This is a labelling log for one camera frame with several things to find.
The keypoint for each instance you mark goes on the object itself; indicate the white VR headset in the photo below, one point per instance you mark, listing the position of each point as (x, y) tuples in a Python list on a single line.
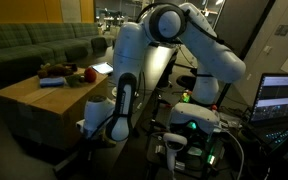
[(205, 119)]

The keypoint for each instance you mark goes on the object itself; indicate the plaid green sofa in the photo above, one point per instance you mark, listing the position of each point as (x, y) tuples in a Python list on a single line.
[(47, 40)]

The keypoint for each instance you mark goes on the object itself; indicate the open laptop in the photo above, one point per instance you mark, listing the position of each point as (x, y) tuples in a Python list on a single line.
[(269, 114)]

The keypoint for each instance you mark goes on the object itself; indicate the white tablet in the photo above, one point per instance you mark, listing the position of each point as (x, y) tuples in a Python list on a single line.
[(103, 68)]

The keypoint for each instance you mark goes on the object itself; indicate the brown plush toy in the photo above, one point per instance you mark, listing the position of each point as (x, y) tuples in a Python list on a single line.
[(58, 70)]

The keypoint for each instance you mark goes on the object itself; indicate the cardboard box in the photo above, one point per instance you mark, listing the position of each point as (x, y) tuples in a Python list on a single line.
[(47, 115)]

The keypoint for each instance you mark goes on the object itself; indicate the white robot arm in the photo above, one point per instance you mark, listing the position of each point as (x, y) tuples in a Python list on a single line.
[(163, 23)]

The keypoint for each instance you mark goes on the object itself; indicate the black tripod pole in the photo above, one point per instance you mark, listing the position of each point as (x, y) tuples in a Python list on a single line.
[(240, 22)]

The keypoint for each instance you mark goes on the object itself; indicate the white VR controller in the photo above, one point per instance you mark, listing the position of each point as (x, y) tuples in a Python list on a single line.
[(174, 143)]

